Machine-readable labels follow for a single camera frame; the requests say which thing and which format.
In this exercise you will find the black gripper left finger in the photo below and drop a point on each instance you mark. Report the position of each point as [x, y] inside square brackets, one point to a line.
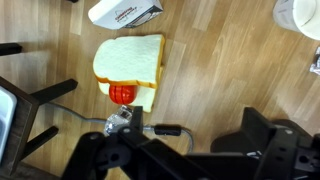
[139, 157]

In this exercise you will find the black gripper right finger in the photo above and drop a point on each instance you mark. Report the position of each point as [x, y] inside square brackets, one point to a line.
[285, 151]

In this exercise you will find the small glass jar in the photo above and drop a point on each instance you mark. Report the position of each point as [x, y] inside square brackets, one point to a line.
[118, 119]

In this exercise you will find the red toy tomato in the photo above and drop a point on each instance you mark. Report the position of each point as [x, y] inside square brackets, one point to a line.
[122, 94]

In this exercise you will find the white toy bread slice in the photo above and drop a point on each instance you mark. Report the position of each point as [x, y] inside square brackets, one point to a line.
[130, 60]

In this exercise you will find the small dark wooden stool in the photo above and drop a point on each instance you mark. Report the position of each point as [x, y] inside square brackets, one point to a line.
[18, 146]

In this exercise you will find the white kitchen scale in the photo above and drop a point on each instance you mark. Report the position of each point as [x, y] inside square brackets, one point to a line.
[8, 102]

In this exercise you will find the white paper cup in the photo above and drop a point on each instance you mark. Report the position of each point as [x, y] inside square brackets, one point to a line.
[302, 16]

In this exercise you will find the white small carton box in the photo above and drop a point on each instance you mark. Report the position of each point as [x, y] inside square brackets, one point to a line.
[117, 14]

